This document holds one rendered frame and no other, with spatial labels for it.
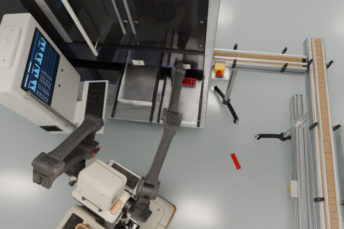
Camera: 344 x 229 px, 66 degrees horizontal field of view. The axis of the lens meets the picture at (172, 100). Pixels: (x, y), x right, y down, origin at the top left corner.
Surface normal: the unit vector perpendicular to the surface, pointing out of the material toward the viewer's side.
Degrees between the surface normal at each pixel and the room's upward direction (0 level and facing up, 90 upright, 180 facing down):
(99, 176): 42
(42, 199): 0
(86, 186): 48
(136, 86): 0
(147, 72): 0
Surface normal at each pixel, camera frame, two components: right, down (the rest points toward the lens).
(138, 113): -0.07, -0.40
